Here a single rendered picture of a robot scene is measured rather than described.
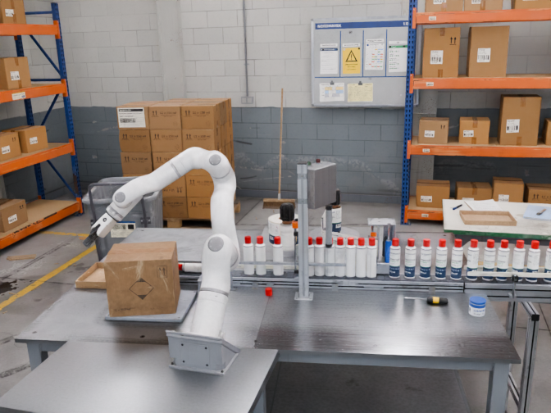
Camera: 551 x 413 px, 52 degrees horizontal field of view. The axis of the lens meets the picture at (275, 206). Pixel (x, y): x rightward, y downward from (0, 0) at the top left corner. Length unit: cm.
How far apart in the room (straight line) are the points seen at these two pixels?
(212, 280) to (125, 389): 52
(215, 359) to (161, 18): 605
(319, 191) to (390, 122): 457
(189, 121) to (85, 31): 273
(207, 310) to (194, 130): 404
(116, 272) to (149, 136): 382
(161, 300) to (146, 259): 20
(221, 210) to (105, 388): 83
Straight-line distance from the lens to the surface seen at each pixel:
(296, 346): 240
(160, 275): 260
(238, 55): 743
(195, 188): 627
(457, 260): 291
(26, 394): 235
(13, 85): 661
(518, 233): 399
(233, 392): 215
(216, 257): 228
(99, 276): 323
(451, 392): 329
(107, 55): 821
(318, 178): 260
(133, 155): 643
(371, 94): 698
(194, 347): 223
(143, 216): 490
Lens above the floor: 205
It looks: 17 degrees down
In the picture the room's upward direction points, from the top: 2 degrees counter-clockwise
